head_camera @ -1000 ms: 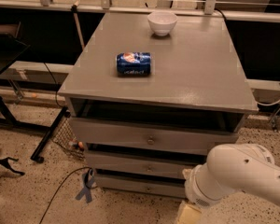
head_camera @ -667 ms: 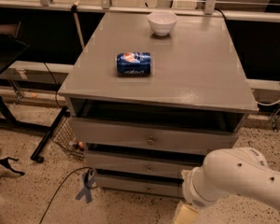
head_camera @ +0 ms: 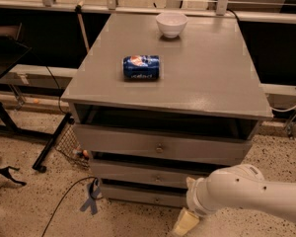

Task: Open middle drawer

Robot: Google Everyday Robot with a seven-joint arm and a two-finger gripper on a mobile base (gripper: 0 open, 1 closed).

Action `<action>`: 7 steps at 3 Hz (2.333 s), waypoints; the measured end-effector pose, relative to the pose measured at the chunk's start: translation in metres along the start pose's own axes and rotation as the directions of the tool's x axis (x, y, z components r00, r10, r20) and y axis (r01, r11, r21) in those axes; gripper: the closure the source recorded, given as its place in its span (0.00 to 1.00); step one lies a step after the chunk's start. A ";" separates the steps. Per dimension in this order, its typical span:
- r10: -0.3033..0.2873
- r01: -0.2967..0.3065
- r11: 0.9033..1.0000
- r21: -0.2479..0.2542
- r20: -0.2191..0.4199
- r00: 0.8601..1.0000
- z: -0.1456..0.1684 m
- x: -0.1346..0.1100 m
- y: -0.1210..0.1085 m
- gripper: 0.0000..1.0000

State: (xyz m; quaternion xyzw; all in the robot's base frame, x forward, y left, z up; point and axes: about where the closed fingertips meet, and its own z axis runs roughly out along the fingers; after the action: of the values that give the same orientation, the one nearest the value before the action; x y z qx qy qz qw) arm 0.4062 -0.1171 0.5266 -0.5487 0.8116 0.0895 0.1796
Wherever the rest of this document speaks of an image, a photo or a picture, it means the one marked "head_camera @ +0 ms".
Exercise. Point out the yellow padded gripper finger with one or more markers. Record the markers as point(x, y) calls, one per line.
point(186, 221)

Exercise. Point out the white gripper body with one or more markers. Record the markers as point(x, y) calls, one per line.
point(194, 197)

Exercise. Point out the grey drawer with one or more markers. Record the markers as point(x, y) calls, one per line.
point(141, 143)
point(127, 174)
point(143, 196)

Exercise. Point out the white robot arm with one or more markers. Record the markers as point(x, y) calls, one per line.
point(242, 186)

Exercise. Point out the grey bottom drawer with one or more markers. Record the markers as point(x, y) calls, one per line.
point(143, 196)

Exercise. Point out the grey drawer cabinet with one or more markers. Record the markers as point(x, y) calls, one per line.
point(207, 87)

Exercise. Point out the grey top drawer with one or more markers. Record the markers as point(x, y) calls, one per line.
point(141, 143)

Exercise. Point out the blue tape cross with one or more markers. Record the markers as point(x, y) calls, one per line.
point(93, 191)

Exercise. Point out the blue soda can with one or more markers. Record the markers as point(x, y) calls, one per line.
point(141, 67)

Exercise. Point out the white bowl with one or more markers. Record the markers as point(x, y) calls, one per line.
point(171, 24)

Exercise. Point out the black clamp tool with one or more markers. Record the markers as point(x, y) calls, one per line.
point(6, 173)

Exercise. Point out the wooden stick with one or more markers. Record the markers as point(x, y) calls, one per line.
point(78, 10)

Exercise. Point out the black stand with tray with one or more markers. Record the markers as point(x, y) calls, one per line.
point(11, 52)

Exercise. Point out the wire mesh basket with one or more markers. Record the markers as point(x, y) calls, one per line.
point(67, 144)

